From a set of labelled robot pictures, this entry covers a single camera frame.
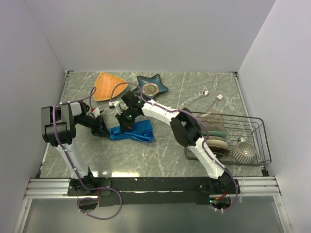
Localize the silver spoon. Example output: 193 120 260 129
189 90 209 104

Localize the blue cloth napkin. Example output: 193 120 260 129
109 120 154 143

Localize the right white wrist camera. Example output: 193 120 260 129
108 100 126 115

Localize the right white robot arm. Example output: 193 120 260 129
116 91 239 194

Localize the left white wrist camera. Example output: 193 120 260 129
90 107 104 118

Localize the grey ribbed mug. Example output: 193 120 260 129
232 137 256 164

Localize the silver fork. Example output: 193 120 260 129
204 93 224 112

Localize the orange woven basket tray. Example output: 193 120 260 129
93 72 125 101

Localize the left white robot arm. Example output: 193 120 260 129
41 101 110 195

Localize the dark blue star dish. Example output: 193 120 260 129
133 74 169 99

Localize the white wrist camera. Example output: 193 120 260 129
90 107 104 118
108 100 126 115

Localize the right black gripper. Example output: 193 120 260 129
116 107 138 133

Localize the green plate in rack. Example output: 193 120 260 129
201 131 227 139

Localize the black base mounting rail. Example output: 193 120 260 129
67 176 241 207

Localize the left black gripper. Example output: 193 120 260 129
74 115 112 138

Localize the black wire dish rack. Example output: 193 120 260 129
184 111 272 167

